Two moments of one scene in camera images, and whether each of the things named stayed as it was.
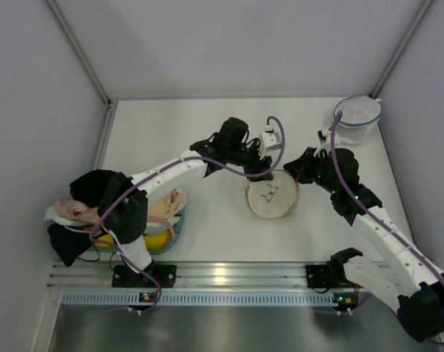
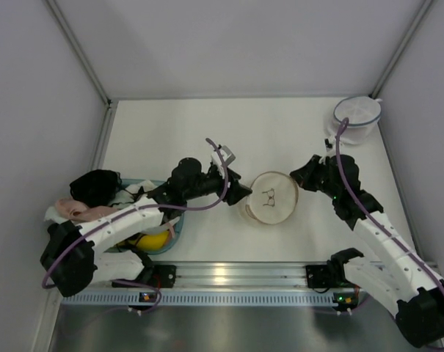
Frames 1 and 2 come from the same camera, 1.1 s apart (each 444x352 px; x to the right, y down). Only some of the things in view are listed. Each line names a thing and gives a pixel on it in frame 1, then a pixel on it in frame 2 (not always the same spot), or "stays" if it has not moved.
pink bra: [76, 210] stays
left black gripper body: [258, 172] → [229, 182]
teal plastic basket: [178, 229] stays
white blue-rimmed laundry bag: [359, 117] stays
